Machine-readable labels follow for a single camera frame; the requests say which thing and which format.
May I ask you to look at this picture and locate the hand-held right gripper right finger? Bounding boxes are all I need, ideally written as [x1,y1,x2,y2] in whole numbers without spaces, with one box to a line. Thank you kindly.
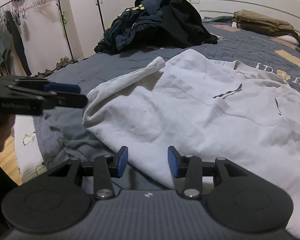
[167,145,249,200]

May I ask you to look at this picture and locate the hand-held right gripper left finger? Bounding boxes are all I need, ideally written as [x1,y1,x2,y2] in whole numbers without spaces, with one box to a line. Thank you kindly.
[47,145,129,200]

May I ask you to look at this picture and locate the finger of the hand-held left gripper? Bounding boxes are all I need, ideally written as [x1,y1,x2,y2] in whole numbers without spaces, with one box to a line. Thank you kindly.
[44,83,81,93]
[44,92,88,109]

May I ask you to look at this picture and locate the white hoodie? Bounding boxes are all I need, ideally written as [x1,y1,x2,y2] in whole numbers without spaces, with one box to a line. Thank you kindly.
[82,49,300,230]

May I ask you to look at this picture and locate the black clothes rack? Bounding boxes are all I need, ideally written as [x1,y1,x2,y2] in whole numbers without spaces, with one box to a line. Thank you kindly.
[0,0,75,77]

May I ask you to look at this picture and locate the pile of dark unfolded clothes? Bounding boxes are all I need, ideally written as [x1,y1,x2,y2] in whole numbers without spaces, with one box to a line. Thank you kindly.
[94,0,175,54]

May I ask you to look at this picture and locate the person's left hand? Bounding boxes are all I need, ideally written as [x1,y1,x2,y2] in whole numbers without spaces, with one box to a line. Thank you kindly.
[0,114,14,153]

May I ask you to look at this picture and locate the white printed bed sheet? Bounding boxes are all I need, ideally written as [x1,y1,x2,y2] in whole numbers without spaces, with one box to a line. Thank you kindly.
[14,116,50,183]

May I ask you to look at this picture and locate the grey hanging garment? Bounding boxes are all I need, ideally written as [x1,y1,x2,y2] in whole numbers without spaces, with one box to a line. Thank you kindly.
[0,22,12,77]

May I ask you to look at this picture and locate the dark hanging pants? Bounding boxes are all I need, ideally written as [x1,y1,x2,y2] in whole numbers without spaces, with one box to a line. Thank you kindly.
[5,10,33,77]

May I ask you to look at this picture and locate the white wardrobe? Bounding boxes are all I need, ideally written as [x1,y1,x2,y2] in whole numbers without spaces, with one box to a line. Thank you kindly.
[65,0,138,60]

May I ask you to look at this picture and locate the grey printed quilt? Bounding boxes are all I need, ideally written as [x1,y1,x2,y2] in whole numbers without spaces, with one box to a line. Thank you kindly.
[32,16,300,180]

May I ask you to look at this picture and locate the white pillow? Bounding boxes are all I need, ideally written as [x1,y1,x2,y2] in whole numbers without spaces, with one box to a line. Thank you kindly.
[275,34,299,46]

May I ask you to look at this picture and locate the white headboard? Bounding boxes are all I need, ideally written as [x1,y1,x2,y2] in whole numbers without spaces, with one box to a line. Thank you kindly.
[199,0,300,40]

